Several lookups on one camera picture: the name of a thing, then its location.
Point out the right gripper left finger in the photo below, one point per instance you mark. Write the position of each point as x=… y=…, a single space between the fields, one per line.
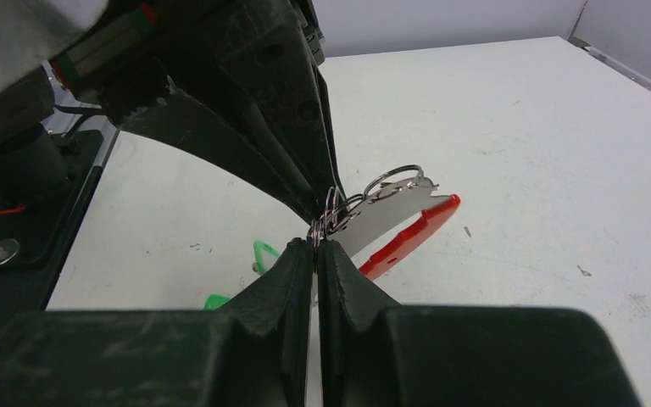
x=252 y=351

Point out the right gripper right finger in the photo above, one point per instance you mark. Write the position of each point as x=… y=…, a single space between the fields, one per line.
x=378 y=352

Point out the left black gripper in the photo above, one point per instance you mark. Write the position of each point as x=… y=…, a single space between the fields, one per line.
x=235 y=83

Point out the green key tag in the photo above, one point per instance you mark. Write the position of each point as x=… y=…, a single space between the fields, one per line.
x=215 y=301
x=265 y=257

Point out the red-handled metal key holder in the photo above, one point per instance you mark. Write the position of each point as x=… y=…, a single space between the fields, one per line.
x=386 y=202

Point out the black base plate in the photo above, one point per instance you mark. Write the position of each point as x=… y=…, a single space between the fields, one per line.
x=16 y=241

